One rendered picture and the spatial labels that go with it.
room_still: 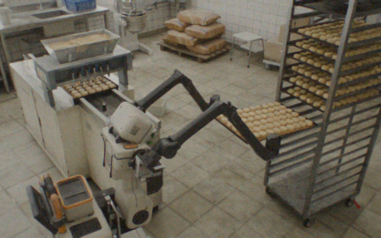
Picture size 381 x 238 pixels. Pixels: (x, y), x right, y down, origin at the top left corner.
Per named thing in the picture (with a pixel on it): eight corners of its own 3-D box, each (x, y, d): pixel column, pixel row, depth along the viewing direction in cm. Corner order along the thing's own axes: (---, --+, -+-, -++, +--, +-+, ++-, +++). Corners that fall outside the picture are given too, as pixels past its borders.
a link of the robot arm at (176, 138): (220, 92, 190) (230, 97, 182) (230, 110, 197) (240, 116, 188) (153, 143, 184) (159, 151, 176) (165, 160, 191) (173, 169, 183)
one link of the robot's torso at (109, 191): (111, 246, 213) (108, 215, 201) (97, 215, 235) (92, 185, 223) (153, 229, 225) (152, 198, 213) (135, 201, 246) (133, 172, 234)
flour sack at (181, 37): (163, 39, 645) (163, 30, 636) (179, 34, 672) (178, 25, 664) (194, 48, 604) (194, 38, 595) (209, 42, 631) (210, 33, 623)
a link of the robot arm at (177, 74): (178, 63, 223) (187, 70, 217) (185, 77, 233) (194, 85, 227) (121, 107, 215) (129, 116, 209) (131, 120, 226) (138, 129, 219)
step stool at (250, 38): (266, 62, 613) (270, 35, 590) (248, 68, 590) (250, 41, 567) (247, 55, 644) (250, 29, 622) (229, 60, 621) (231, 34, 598)
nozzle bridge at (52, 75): (40, 96, 309) (32, 58, 292) (116, 76, 347) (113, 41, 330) (55, 111, 286) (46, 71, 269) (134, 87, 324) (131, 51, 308)
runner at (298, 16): (293, 21, 243) (293, 16, 242) (290, 19, 245) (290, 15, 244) (358, 9, 270) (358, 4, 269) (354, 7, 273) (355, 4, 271)
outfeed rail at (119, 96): (56, 54, 401) (55, 48, 397) (58, 53, 402) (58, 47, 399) (158, 130, 262) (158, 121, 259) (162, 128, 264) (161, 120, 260)
